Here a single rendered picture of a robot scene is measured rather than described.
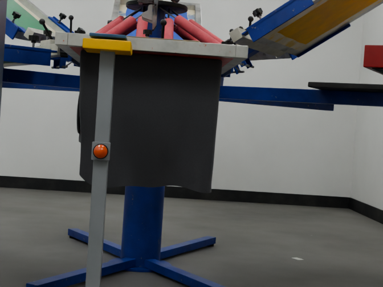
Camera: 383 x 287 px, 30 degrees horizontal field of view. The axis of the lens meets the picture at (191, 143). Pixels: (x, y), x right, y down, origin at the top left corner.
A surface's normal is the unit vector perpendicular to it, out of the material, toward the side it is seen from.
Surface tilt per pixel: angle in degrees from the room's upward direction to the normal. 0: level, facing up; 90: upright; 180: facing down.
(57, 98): 90
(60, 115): 90
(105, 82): 90
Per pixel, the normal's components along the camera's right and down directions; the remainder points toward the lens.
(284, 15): -0.45, 0.00
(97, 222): 0.05, 0.04
